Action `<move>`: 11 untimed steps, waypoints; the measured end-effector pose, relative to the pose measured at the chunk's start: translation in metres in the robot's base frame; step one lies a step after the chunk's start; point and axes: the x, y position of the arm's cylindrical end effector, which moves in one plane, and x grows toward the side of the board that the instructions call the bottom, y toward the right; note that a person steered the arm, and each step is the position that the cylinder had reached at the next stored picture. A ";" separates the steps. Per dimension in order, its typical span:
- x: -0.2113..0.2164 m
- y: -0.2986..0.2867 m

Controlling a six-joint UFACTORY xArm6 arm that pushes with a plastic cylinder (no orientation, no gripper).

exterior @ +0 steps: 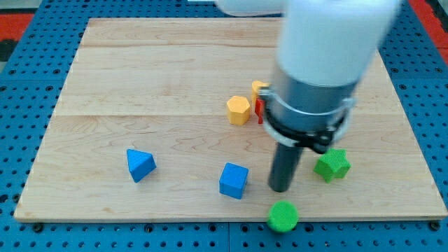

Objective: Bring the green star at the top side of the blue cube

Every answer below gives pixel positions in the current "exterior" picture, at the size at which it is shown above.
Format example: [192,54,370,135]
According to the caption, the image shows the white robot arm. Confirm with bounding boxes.
[216,0,401,193]

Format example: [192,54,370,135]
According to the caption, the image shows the yellow block behind arm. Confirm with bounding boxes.
[251,80,270,106]

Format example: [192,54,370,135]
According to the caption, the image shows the green star block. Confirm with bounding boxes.
[314,148,351,183]

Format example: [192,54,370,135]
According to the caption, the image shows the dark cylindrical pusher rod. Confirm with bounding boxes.
[268,143,303,193]

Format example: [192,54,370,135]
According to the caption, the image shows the green cylinder block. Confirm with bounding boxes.
[267,200,299,233]

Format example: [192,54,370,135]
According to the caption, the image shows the red block behind arm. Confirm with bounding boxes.
[255,98,265,124]

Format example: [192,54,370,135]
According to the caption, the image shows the wooden board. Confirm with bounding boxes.
[14,18,447,223]

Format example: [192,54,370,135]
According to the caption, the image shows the yellow hexagon block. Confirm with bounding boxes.
[226,96,251,125]

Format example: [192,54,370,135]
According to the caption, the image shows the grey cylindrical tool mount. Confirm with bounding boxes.
[259,63,356,154]

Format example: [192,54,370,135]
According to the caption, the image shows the blue triangular prism block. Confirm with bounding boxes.
[126,149,157,183]

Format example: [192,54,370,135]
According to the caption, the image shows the blue cube block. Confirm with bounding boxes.
[219,162,249,200]

